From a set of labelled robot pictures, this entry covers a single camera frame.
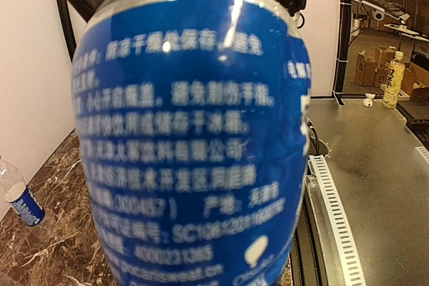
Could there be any blue label water bottle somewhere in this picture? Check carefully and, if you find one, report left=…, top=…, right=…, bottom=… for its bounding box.
left=72, top=0, right=312, bottom=285

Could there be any white slotted cable duct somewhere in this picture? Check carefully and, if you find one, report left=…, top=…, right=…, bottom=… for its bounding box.
left=307, top=148, right=428, bottom=285

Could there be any right black frame post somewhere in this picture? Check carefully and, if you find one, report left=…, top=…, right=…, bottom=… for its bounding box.
left=332, top=0, right=351, bottom=106

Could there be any pepsi label bottle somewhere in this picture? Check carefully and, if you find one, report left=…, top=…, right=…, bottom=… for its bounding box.
left=1, top=159, right=46, bottom=227

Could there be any yellow drink bottle background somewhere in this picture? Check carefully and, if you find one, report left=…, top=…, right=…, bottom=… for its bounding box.
left=383, top=51, right=406, bottom=109

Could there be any cardboard boxes background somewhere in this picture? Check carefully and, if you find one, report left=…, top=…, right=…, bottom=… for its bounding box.
left=355, top=48, right=428, bottom=100

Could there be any small white object background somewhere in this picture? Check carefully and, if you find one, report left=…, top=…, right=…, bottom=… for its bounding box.
left=362, top=93, right=375, bottom=108

